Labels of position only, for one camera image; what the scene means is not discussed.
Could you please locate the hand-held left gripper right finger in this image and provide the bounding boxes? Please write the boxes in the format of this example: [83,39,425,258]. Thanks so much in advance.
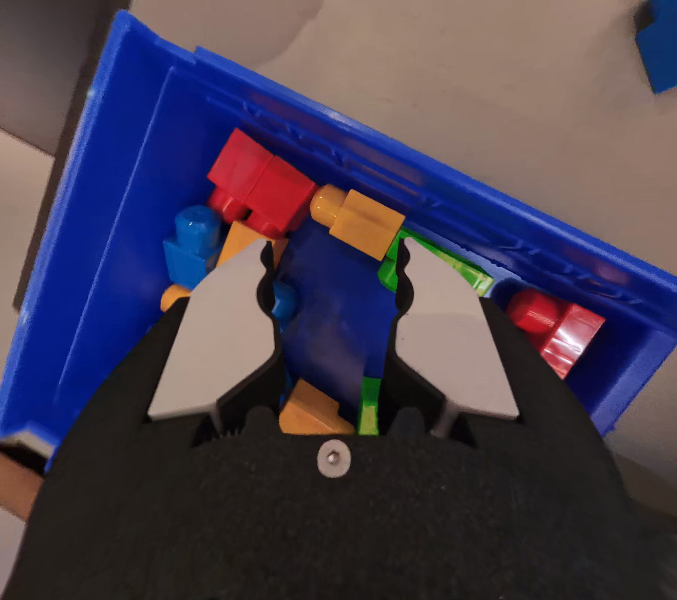
[381,236,522,439]

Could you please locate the blue plastic bin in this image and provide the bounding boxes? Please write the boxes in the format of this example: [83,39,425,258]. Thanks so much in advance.
[0,9,677,476]

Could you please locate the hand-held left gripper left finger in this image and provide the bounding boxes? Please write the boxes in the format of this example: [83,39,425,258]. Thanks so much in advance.
[147,239,286,421]

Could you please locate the blue toy block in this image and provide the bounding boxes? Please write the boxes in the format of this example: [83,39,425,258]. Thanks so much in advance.
[271,281,298,328]

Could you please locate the grey desk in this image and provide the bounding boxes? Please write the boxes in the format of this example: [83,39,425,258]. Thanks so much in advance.
[129,0,677,521]

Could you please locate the green toy block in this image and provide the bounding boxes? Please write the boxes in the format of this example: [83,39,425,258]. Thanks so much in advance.
[358,376,384,437]

